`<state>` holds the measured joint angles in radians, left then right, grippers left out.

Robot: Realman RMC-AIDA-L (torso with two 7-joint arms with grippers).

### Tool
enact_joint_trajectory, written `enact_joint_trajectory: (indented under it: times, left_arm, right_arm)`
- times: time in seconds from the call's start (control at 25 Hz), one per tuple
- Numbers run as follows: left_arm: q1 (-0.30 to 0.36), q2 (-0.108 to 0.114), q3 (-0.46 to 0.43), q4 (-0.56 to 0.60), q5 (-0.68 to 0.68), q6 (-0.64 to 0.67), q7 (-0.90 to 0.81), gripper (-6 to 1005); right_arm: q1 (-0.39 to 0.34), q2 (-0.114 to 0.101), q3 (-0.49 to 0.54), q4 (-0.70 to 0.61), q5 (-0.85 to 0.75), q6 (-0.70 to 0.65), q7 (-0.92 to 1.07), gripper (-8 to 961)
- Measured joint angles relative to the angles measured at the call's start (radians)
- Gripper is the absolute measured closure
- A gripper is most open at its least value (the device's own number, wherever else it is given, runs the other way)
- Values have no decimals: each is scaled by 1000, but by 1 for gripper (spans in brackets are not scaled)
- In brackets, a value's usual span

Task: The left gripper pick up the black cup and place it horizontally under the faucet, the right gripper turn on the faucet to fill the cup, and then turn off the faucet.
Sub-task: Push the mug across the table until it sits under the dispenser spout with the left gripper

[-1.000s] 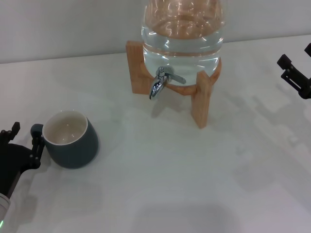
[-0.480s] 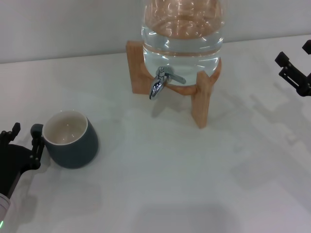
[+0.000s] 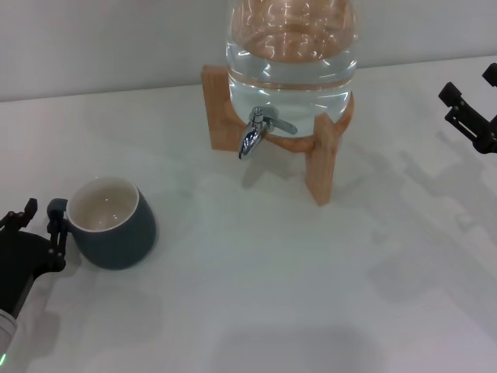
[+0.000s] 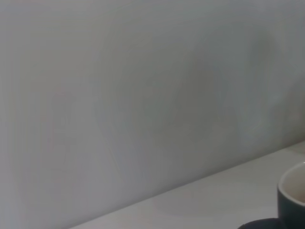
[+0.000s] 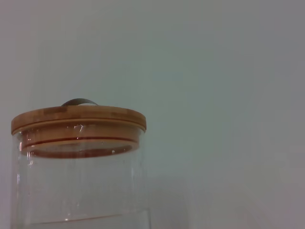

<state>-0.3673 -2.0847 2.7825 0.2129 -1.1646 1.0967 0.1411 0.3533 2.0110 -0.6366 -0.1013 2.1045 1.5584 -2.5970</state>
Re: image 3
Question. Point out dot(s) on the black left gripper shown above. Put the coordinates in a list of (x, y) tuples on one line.
[(19, 264)]

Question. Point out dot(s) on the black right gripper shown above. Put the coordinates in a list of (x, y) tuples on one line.
[(490, 138)]

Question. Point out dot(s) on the dark teal ceramic cup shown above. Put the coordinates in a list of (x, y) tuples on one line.
[(124, 245)]

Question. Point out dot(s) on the chrome faucet tap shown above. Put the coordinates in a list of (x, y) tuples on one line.
[(250, 140)]

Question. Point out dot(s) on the glass water dispenser jar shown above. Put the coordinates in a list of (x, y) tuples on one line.
[(291, 77)]

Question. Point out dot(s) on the wooden dispenser stand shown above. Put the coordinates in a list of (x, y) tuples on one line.
[(217, 116)]

